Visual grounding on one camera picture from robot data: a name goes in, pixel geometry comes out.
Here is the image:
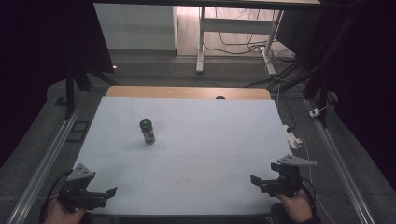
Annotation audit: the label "white desk frame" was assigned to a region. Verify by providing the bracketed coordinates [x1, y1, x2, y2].
[195, 6, 285, 76]

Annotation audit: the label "white power strip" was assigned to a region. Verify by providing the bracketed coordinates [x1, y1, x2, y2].
[282, 124, 304, 150]

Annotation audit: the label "black metal stand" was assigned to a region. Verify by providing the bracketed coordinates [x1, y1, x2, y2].
[302, 12, 359, 129]
[64, 63, 120, 121]

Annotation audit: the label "white cabinet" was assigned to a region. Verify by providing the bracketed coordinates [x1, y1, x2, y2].
[93, 3, 179, 51]

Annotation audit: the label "black floor socket frame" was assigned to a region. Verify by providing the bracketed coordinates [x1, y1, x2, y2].
[65, 119, 91, 144]

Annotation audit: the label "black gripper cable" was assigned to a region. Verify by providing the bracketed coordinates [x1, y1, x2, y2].
[38, 170, 73, 224]
[299, 176, 318, 218]

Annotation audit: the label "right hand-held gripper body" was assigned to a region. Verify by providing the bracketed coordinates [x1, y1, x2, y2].
[259, 154, 318, 198]

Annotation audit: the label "person's left hand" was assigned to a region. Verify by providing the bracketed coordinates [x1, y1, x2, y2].
[43, 197, 88, 224]

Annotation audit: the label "black floor cables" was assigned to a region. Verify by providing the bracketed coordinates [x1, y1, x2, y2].
[204, 7, 300, 89]

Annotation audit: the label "white cable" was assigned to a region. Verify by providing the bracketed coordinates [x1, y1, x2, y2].
[298, 137, 337, 224]

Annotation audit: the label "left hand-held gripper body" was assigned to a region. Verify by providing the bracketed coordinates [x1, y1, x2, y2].
[58, 163, 108, 211]

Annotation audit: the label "aluminium floor rail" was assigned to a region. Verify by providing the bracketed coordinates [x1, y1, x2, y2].
[304, 98, 377, 224]
[5, 102, 82, 224]

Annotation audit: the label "white table sheet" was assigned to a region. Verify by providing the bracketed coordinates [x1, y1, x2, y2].
[73, 95, 293, 217]

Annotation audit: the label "dark green spice jar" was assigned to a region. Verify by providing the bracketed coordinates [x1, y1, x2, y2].
[138, 119, 156, 146]

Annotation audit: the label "person's right hand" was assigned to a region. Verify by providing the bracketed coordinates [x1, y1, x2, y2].
[275, 189, 314, 224]

